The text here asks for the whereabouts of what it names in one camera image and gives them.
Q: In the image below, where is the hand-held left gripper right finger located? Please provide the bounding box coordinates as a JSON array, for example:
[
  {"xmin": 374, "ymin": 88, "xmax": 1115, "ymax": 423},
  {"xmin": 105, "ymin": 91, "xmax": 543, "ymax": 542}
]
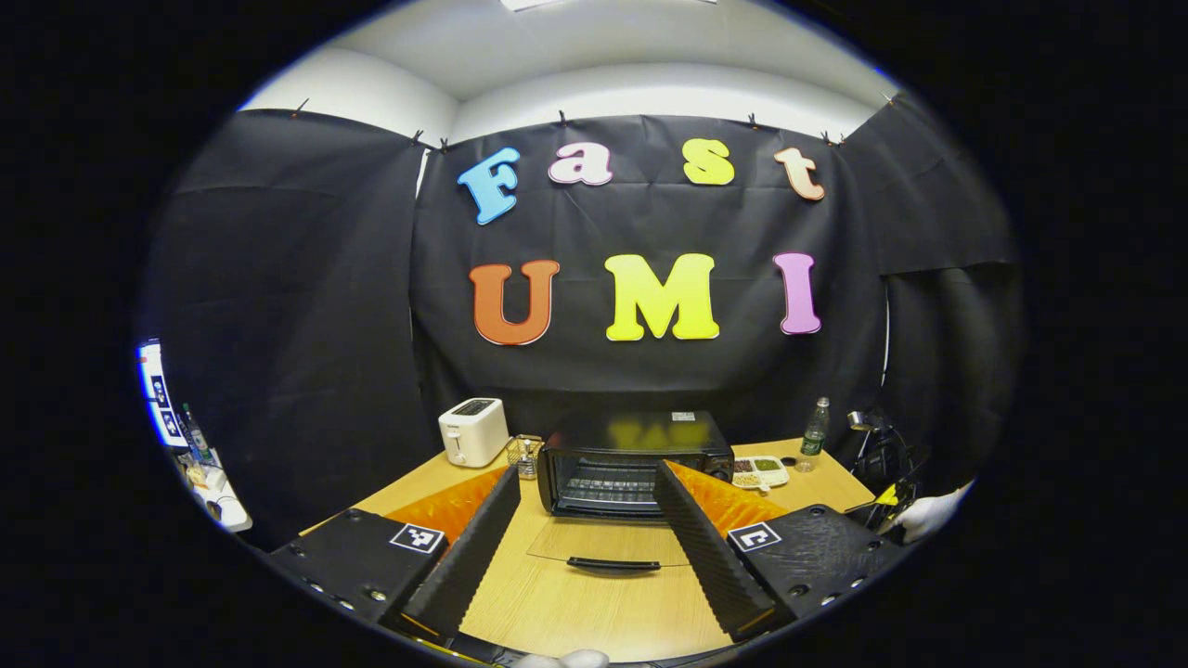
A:
[{"xmin": 652, "ymin": 460, "xmax": 909, "ymax": 644}]

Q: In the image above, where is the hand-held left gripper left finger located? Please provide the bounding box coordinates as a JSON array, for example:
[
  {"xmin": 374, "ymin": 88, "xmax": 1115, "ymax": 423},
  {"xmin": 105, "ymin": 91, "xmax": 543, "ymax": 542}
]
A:
[{"xmin": 267, "ymin": 466, "xmax": 522, "ymax": 643}]

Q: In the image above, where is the white divided food plate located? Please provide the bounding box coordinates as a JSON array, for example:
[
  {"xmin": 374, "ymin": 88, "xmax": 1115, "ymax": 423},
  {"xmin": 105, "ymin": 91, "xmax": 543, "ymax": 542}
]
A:
[{"xmin": 730, "ymin": 455, "xmax": 791, "ymax": 494}]

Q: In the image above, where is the black electric oven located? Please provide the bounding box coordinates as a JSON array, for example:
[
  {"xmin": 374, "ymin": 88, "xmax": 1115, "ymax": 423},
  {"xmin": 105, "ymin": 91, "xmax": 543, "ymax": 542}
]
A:
[{"xmin": 526, "ymin": 411, "xmax": 735, "ymax": 574}]

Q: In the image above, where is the green plastic bottle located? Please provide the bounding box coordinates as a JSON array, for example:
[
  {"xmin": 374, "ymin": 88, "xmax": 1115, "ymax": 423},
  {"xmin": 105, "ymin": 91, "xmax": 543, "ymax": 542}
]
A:
[{"xmin": 800, "ymin": 397, "xmax": 833, "ymax": 473}]

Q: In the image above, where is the white toaster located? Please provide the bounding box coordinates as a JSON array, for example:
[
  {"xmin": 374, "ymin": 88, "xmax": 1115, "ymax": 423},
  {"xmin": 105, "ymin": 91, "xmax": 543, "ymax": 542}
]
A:
[{"xmin": 438, "ymin": 398, "xmax": 511, "ymax": 469}]

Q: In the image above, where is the white side table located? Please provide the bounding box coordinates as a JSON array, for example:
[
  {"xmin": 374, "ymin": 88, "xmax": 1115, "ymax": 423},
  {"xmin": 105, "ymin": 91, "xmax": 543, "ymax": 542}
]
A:
[{"xmin": 176, "ymin": 455, "xmax": 253, "ymax": 534}]

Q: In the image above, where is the slim green bottle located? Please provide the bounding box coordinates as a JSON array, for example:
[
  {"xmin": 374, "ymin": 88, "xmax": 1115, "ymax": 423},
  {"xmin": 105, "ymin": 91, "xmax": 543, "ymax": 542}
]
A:
[{"xmin": 180, "ymin": 403, "xmax": 211, "ymax": 467}]

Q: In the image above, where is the black backdrop cloth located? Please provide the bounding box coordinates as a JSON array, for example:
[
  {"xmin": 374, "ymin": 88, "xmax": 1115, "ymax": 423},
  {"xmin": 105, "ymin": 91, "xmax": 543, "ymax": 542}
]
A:
[{"xmin": 139, "ymin": 93, "xmax": 1027, "ymax": 553}]

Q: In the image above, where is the blue white printed board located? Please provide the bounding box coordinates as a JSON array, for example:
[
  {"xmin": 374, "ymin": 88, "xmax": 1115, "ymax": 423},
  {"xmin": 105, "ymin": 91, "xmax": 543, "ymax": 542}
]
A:
[{"xmin": 137, "ymin": 339, "xmax": 189, "ymax": 449}]

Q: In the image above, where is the row of small cloth clips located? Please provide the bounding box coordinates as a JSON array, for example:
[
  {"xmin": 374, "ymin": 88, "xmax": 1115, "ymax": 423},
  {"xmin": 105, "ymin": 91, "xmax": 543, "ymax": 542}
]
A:
[{"xmin": 292, "ymin": 91, "xmax": 899, "ymax": 151}]

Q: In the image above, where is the ceiling light panel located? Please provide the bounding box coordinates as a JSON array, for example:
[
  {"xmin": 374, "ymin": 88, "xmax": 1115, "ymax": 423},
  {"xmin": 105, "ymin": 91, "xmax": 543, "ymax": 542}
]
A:
[{"xmin": 501, "ymin": 0, "xmax": 720, "ymax": 12}]

